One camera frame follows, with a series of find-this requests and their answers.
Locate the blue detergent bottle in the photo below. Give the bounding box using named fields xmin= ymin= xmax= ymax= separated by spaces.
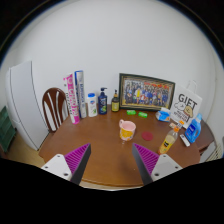
xmin=184 ymin=113 xmax=203 ymax=144

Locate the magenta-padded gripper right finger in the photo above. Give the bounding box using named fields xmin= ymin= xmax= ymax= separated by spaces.
xmin=131 ymin=143 xmax=184 ymax=186

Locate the green plastic crate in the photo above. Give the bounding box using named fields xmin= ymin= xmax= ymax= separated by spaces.
xmin=0 ymin=105 xmax=17 ymax=154

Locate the flat round red coaster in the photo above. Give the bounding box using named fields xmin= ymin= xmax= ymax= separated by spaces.
xmin=141 ymin=130 xmax=154 ymax=142

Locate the brown wooden chair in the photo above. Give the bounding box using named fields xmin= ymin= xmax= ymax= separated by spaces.
xmin=41 ymin=87 xmax=70 ymax=134

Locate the white remote control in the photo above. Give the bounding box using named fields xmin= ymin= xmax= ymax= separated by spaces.
xmin=179 ymin=133 xmax=191 ymax=148

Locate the dark blue pump bottle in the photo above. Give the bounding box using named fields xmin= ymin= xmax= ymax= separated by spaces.
xmin=97 ymin=87 xmax=109 ymax=116

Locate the pink yellow flowered mug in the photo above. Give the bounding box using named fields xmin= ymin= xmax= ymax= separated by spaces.
xmin=118 ymin=119 xmax=137 ymax=142

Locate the framed group photo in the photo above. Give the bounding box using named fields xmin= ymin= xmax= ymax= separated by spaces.
xmin=118 ymin=72 xmax=176 ymax=112

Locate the tall pink printed box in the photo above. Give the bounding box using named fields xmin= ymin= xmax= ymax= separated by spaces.
xmin=63 ymin=73 xmax=81 ymax=125

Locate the amber pump bottle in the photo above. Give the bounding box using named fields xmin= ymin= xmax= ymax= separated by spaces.
xmin=111 ymin=89 xmax=121 ymax=113

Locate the white printed paper bag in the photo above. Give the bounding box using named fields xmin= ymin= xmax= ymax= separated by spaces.
xmin=169 ymin=79 xmax=204 ymax=129

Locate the white shampoo bottle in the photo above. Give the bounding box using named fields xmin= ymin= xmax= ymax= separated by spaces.
xmin=86 ymin=92 xmax=99 ymax=118

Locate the blue tissue pack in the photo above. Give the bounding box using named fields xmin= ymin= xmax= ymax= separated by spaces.
xmin=155 ymin=107 xmax=172 ymax=123

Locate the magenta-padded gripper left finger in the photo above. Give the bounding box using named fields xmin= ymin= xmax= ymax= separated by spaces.
xmin=40 ymin=143 xmax=92 ymax=185

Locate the orange-capped juice bottle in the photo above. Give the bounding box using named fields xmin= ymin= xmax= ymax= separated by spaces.
xmin=157 ymin=125 xmax=180 ymax=156

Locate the tall white printed box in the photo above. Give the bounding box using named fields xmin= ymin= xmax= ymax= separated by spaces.
xmin=74 ymin=69 xmax=88 ymax=119

